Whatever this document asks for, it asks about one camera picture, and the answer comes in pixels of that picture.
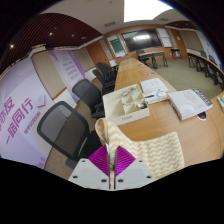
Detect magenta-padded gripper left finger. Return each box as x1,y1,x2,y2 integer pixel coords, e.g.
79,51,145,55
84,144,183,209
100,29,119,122
68,144,111,191

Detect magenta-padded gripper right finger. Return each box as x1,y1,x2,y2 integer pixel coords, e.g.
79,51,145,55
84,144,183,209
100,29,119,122
114,144,157,191

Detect cream zigzag patterned towel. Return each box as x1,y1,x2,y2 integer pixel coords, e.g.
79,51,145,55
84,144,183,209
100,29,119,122
94,117,186,181

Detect white open cardboard box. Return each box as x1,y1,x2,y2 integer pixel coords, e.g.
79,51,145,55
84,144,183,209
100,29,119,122
102,83,150,126

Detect black mesh office chair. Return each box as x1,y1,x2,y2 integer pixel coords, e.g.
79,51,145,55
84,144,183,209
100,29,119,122
95,61,118,83
71,78,106,119
36,100,103,169
92,68,116,96

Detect small white blue packet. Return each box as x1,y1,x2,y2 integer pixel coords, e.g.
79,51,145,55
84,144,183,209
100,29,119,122
144,90,169,104

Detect white book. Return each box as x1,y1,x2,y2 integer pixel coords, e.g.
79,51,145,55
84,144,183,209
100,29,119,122
166,88,214,121

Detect white printed paper sheet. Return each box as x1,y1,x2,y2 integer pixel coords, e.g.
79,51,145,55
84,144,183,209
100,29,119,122
139,77,170,101

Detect green booklet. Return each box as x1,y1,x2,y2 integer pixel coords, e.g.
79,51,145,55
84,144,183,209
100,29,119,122
216,92,224,113

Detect wooden door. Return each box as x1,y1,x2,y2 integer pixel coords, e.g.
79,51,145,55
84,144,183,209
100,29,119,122
85,40,109,68
171,29,188,59

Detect wooden desk with black legs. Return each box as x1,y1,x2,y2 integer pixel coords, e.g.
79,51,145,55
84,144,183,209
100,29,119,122
138,51,169,70

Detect group of black chairs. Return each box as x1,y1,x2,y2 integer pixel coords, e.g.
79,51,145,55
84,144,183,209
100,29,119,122
199,49,224,88

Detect small wooden side table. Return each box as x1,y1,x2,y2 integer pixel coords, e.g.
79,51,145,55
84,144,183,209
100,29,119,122
170,48,183,60

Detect long wooden side table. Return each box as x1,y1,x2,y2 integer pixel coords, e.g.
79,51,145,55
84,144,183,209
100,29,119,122
187,51,224,91

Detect bright ceiling light panel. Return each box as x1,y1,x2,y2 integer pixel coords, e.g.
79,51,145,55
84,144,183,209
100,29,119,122
123,0,174,24

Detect large purple white wall print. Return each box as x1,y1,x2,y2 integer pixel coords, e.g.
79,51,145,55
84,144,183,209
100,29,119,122
0,56,56,168

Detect purple wall banner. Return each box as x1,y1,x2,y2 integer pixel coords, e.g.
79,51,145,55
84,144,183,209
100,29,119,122
48,49,86,103

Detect green white wall board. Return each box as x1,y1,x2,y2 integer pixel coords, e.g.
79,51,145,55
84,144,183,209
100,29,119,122
106,34,127,59

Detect large black wall screen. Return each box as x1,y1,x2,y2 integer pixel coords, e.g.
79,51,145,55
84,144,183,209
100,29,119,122
120,28,163,53

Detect colourful wall posters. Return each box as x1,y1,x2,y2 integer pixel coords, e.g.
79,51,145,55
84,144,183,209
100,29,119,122
196,29,224,64

